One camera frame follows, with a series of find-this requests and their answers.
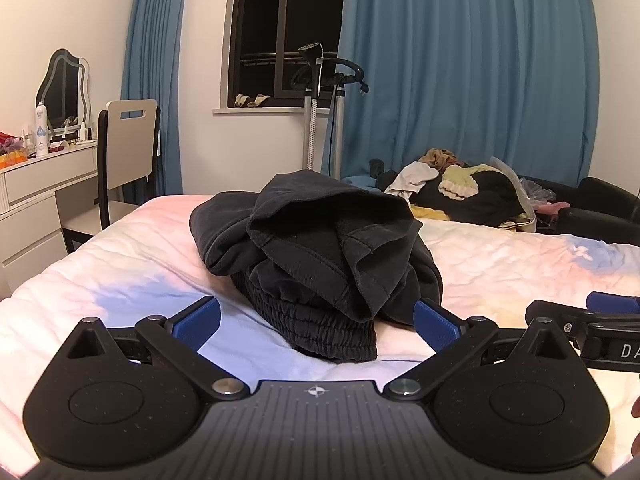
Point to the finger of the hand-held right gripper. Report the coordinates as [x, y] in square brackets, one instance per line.
[560, 312]

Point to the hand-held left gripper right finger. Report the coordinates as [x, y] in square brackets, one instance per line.
[435, 326]

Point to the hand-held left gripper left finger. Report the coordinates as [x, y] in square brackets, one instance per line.
[197, 321]

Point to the black pants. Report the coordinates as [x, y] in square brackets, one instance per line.
[310, 255]

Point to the person's right hand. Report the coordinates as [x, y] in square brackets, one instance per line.
[636, 410]

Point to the pink and white quilt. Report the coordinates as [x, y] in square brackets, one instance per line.
[510, 270]

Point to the yellow cloth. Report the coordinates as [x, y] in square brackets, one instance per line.
[430, 215]

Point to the black sofa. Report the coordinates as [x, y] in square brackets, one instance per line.
[597, 205]

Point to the clear plastic bag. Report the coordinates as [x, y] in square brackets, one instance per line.
[535, 190]

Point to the black garment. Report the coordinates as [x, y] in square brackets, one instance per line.
[480, 202]

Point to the pale green knit garment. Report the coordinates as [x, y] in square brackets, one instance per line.
[459, 182]

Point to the brown patterned cloth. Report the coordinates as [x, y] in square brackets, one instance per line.
[440, 156]

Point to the beige chair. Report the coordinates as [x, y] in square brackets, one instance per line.
[131, 145]

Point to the white vanity desk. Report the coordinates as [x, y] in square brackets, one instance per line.
[35, 195]

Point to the small white bottle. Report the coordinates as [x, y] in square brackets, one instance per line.
[83, 132]

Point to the garment steamer stand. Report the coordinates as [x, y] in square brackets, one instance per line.
[314, 110]

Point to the white spray can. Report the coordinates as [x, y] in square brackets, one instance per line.
[41, 132]

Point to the wide blue curtain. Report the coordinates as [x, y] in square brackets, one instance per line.
[475, 70]

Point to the narrow blue curtain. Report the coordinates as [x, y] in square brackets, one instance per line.
[150, 60]

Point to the wavy framed mirror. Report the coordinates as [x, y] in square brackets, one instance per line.
[62, 87]

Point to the dark window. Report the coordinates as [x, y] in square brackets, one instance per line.
[285, 15]

